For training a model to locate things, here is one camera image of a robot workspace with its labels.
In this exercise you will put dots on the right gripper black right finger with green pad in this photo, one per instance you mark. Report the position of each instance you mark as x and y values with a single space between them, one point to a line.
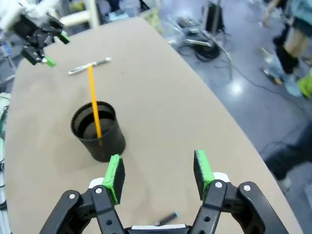
219 204

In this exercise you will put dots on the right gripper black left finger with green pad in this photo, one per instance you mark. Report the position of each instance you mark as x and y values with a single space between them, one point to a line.
107 207

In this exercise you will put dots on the finger of the left gripper with green tip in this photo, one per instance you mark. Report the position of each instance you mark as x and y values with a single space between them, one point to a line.
59 30
34 56

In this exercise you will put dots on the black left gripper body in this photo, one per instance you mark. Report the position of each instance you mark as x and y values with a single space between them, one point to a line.
29 29

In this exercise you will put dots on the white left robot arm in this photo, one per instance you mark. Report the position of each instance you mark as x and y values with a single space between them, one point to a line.
22 8

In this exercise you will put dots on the silver white pen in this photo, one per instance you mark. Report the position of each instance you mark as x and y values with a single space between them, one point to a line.
89 65

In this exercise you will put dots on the black pen blue end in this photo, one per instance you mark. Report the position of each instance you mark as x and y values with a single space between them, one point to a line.
168 217

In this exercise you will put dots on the black mesh pen holder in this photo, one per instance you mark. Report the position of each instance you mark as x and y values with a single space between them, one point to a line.
107 146

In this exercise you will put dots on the yellow pencil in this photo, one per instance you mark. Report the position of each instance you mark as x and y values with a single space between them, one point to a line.
93 97

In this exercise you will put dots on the dark floor object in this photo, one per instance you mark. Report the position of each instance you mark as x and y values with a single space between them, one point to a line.
287 161

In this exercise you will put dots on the bright green shoe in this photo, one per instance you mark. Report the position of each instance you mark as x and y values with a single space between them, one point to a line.
306 85

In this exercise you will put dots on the black equipment case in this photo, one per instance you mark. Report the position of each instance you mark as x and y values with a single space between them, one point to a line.
212 15

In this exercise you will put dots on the person's leg black sock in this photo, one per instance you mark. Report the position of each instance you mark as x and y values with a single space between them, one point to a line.
290 48

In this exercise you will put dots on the cream cylindrical post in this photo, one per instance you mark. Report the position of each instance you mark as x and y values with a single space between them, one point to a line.
78 19

